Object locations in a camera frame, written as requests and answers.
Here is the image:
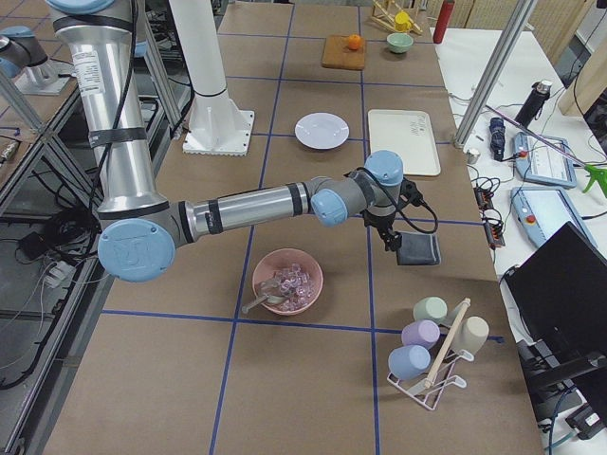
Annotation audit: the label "aluminium frame post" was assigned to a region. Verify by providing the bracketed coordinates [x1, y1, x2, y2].
[453, 0, 538, 149]

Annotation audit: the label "black water bottle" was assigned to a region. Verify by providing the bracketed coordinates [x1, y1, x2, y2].
[515, 80, 553, 127]

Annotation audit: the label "wooden cutting board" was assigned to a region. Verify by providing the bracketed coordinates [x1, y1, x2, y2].
[322, 35, 366, 71]

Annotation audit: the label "orange fruit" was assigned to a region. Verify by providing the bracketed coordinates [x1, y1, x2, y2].
[346, 34, 362, 51]

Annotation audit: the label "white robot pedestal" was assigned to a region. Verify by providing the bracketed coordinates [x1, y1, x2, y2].
[170, 0, 255, 156]

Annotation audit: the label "folded dark umbrella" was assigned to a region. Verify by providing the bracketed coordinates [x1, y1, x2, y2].
[489, 117, 506, 161]

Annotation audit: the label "purple cup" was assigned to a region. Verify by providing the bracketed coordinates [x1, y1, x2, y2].
[401, 319, 440, 350]

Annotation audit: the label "green cup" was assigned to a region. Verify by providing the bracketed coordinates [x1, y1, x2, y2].
[413, 296, 448, 325]

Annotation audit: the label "yellow cup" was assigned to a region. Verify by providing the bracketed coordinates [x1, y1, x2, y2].
[394, 11, 413, 32]

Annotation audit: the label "teach pendant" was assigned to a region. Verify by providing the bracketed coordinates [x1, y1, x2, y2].
[510, 186, 597, 247]
[512, 133, 577, 189]

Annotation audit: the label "lower teach pendant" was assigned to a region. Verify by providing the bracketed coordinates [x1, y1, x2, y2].
[510, 186, 597, 247]

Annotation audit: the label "black laptop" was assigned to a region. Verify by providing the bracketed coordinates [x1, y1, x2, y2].
[506, 222, 606, 355]

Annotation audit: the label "beige cup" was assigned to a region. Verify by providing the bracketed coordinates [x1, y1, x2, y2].
[451, 316, 489, 355]

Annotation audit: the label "orange black connector strip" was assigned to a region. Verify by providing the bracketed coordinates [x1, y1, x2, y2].
[474, 187, 506, 249]

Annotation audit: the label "cream bear tray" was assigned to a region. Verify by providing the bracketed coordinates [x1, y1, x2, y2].
[368, 109, 441, 177]

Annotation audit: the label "wooden rack rod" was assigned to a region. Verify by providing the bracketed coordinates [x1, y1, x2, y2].
[424, 298, 470, 390]

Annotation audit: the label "small metal cylinder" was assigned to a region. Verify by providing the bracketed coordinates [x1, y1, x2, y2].
[466, 148, 480, 165]

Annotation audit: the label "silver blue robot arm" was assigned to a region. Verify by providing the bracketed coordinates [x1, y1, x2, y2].
[49, 1, 404, 282]

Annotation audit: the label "white wire cup rack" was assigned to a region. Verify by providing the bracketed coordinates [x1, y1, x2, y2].
[386, 348, 474, 410]

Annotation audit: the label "red bottle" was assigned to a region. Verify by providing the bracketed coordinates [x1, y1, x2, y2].
[432, 0, 455, 45]

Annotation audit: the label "upper teach pendant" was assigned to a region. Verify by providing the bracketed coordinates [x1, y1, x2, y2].
[512, 133, 577, 189]

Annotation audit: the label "clear ice cubes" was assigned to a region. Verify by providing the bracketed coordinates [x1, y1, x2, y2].
[274, 264, 315, 312]

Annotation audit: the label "white round plate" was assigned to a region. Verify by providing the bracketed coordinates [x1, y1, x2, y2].
[294, 112, 350, 150]

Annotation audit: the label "dark grey folded cloth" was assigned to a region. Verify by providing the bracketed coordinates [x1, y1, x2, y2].
[396, 232, 441, 265]

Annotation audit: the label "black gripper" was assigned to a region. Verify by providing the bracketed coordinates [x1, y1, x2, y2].
[361, 207, 401, 252]

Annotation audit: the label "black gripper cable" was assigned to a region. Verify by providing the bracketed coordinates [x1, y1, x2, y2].
[360, 166, 440, 235]

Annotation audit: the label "green bowl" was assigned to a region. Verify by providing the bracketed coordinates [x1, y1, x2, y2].
[386, 32, 414, 54]

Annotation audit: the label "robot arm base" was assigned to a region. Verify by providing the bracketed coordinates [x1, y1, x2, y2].
[1, 26, 74, 96]

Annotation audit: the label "green grabber tool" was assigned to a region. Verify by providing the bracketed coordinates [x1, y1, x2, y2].
[485, 104, 607, 194]

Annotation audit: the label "blue cup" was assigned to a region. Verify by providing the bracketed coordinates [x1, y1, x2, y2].
[388, 345, 432, 380]

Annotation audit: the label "wooden cup rack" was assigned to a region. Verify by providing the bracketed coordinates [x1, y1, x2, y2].
[370, 0, 423, 36]

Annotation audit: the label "metal scoop spoon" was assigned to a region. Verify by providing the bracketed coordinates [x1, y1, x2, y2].
[242, 278, 291, 314]

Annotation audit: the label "pink bowl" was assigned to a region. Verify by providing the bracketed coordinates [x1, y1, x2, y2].
[251, 248, 323, 316]

